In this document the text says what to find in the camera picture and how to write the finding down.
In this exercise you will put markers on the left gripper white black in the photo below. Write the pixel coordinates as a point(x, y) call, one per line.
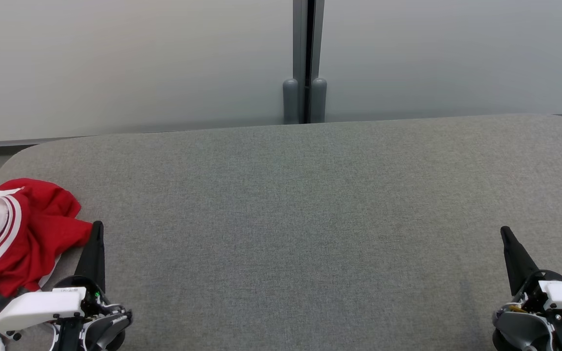
point(42, 304)

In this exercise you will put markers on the red shorts with white trim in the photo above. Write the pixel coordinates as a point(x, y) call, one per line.
point(51, 219)

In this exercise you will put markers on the grey cylindrical post cap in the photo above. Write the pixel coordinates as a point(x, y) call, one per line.
point(318, 100)
point(291, 102)

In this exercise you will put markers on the grey partition frame post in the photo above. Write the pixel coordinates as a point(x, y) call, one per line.
point(300, 39)

